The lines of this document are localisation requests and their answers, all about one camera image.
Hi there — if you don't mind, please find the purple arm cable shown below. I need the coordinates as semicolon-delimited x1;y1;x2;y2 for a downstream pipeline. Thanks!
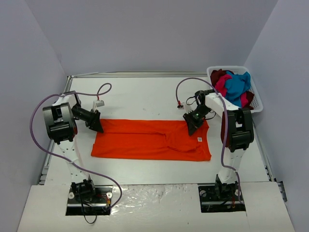
175;77;243;203
29;83;123;210

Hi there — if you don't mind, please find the blue t shirt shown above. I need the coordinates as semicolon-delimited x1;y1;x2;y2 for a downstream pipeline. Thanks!
225;71;251;108

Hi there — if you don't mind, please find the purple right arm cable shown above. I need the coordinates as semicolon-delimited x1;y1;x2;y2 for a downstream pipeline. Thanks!
175;77;243;203

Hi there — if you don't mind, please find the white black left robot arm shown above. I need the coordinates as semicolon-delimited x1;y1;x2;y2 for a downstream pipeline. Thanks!
42;91;104;202

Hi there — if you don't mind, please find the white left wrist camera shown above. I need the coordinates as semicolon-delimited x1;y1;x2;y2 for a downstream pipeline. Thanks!
92;100;105;110

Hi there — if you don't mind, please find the white plastic laundry basket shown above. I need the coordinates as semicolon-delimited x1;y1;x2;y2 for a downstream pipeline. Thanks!
207;66;263;113

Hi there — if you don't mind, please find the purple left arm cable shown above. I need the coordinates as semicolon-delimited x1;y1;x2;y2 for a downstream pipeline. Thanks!
29;83;123;210

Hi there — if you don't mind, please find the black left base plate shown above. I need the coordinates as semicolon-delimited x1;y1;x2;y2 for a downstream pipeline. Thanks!
66;186;113;216

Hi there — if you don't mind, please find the orange t shirt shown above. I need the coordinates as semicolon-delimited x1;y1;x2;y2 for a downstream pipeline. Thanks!
91;119;211;161

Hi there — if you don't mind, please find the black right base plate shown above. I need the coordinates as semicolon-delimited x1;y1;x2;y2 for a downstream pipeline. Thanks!
198;184;246;213

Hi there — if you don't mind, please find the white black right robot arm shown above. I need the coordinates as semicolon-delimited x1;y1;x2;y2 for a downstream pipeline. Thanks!
183;90;254;200

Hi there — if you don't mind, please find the dark red t shirt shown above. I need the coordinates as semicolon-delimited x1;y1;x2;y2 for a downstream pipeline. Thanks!
211;69;232;86

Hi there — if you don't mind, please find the pink t shirt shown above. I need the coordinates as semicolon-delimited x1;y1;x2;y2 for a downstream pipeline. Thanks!
215;81;251;109

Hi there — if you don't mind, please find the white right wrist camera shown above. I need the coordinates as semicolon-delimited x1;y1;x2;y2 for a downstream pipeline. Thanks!
177;102;192;112

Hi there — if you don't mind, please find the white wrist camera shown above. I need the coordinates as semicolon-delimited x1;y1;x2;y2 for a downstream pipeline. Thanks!
177;102;192;112
92;100;105;110

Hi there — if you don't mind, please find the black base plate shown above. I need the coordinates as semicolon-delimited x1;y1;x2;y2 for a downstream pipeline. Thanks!
198;184;246;213
66;186;113;216

